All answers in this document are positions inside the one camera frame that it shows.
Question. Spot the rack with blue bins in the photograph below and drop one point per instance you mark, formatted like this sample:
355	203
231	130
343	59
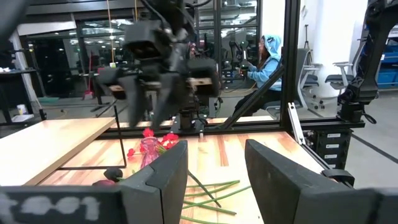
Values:
387	77

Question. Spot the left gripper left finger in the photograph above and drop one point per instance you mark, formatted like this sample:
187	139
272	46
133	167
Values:
155	193

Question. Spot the orange artificial flower bunch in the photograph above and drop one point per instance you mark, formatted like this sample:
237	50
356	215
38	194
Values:
169	137

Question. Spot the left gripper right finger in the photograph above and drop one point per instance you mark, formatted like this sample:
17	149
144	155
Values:
273	186

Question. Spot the white round pillar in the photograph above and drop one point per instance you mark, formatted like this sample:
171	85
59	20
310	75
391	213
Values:
329	37

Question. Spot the white container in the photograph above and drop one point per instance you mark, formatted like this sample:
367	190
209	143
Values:
21	109

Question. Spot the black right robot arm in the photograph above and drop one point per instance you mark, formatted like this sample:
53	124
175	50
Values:
174	12

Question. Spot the grey office chair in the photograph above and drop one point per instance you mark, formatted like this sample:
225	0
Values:
339	77
306	71

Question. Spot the silver metal bracket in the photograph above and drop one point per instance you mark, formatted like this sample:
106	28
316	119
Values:
297	124

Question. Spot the cream artificial tulip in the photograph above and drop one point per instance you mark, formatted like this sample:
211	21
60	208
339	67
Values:
217	197

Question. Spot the black controller box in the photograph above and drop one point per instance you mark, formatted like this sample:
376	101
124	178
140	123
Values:
320	149

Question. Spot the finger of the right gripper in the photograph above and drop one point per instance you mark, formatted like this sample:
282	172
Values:
136	99
169	99

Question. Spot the person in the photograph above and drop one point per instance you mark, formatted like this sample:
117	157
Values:
267	68

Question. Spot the pink glass vase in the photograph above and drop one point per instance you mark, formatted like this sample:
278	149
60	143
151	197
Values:
149	154

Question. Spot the wooden shelf with black legs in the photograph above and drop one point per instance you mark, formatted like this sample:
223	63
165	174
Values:
46	146

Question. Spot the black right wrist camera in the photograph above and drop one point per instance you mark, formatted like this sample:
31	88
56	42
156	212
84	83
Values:
146	40

